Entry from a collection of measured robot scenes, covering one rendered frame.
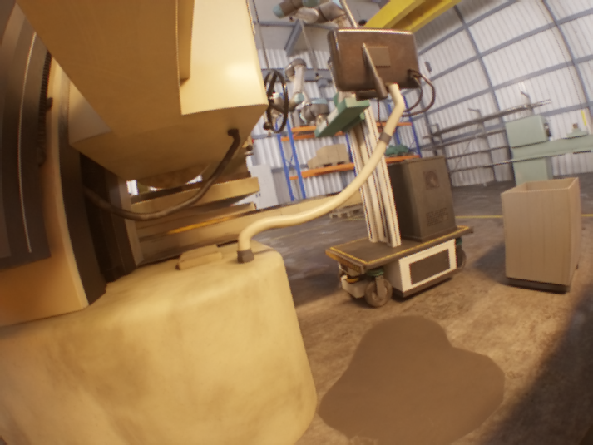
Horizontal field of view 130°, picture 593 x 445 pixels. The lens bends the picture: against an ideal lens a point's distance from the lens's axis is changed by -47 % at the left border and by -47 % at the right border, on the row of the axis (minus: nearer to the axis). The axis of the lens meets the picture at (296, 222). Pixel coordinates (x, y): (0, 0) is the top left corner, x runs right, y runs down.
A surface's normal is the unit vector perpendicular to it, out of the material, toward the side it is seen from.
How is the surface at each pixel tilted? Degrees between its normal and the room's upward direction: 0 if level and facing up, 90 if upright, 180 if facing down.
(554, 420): 0
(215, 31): 90
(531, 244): 90
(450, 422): 0
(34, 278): 90
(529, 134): 90
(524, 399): 0
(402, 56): 109
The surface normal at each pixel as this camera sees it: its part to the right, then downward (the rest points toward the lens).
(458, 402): -0.21, -0.97
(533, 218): -0.91, 0.23
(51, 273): 0.37, 0.00
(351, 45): 0.18, 0.38
